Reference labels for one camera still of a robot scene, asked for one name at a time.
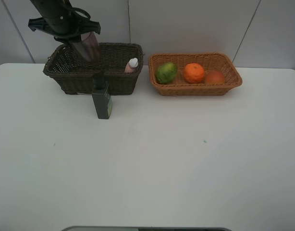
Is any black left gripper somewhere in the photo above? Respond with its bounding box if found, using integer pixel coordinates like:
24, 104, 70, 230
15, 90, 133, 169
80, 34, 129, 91
28, 13, 100, 62

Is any green mango fruit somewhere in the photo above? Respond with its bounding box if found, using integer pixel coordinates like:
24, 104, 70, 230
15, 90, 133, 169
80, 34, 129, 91
156, 63, 178, 84

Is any pink spray bottle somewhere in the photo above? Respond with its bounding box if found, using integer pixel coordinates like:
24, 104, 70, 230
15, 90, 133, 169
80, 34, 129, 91
124, 58, 138, 73

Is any red yellow peach fruit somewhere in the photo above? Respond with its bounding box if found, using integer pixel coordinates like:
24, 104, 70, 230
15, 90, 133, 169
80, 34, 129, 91
205, 71, 225, 85

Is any dark green pump bottle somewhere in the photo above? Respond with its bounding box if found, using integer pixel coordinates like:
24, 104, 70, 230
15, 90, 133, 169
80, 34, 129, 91
92, 71, 112, 119

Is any orange wicker basket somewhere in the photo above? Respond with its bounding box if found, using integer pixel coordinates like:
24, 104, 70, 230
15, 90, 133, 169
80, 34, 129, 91
148, 52, 242, 96

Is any translucent purple plastic cup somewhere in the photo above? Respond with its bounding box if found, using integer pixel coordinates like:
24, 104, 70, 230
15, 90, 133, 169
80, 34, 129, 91
79, 32, 100, 62

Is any dark brown wicker basket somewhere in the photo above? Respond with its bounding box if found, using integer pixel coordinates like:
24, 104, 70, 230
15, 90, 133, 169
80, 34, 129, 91
43, 43, 144, 95

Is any orange mandarin fruit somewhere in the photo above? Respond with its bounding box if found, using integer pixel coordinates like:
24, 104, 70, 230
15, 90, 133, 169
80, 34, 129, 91
184, 63, 205, 84

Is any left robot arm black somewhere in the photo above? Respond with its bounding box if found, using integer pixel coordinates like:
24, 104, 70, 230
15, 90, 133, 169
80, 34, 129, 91
28, 0, 101, 62

